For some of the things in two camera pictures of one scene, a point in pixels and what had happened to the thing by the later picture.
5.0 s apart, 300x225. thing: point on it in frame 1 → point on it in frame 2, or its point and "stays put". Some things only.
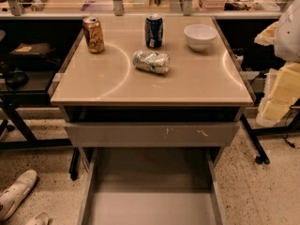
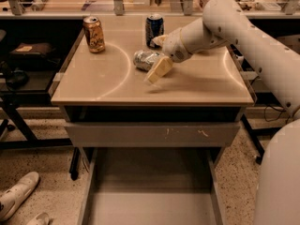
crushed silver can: (152, 61) stays put
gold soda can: (94, 35) stays put
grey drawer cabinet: (190, 92) stays put
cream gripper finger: (282, 90) → (162, 67)
